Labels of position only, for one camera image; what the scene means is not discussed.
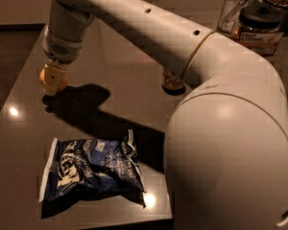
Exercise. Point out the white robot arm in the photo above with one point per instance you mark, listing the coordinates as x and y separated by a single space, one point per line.
226 144

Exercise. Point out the clear glass cup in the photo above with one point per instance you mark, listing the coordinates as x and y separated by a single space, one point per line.
229 14

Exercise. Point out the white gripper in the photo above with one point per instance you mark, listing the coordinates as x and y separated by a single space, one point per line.
61 49

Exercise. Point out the blue chip bag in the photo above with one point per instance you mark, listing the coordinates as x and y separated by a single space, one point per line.
91 165

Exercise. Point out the orange fruit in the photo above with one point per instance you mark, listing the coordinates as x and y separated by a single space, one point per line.
53 80

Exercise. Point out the black-lidded nut jar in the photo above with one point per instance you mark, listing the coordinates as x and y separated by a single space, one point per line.
257 28

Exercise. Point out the orange soda can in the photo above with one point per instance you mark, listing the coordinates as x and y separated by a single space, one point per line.
171 83

